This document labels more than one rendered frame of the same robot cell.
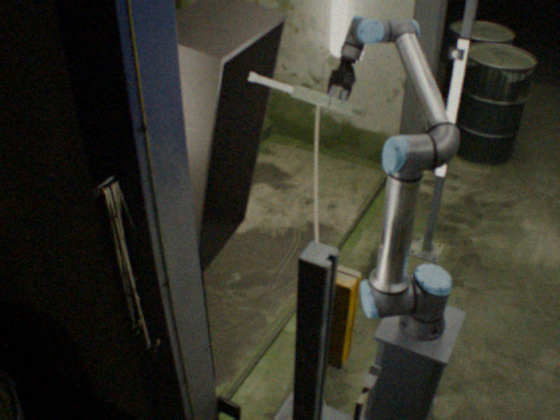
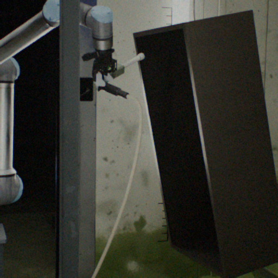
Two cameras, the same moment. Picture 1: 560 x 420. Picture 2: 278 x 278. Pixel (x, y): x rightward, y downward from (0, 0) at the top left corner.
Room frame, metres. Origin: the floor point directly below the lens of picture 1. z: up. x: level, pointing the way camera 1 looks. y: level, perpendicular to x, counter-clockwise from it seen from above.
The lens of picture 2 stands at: (3.98, -2.00, 1.38)
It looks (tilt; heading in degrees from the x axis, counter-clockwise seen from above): 6 degrees down; 134
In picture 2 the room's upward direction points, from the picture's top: 1 degrees clockwise
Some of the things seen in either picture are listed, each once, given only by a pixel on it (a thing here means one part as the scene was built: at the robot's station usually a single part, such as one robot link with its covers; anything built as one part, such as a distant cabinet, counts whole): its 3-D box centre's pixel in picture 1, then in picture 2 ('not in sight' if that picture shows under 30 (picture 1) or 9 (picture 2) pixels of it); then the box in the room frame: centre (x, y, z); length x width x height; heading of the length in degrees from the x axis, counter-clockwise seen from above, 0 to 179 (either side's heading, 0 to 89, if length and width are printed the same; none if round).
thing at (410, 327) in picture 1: (423, 315); not in sight; (1.49, -0.59, 0.69); 0.19 x 0.19 x 0.10
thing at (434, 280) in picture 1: (427, 291); not in sight; (1.49, -0.58, 0.83); 0.17 x 0.15 x 0.18; 98
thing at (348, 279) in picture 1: (325, 315); not in sight; (0.81, -0.11, 1.42); 0.12 x 0.06 x 0.26; 61
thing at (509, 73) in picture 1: (489, 105); not in sight; (4.03, -1.77, 0.44); 0.59 x 0.58 x 0.89; 166
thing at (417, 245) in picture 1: (425, 249); not in sight; (2.71, -0.98, 0.01); 0.20 x 0.20 x 0.01; 61
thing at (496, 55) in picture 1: (499, 57); not in sight; (4.04, -1.77, 0.86); 0.54 x 0.54 x 0.01
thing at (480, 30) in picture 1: (482, 32); not in sight; (4.68, -1.84, 0.86); 0.54 x 0.54 x 0.01
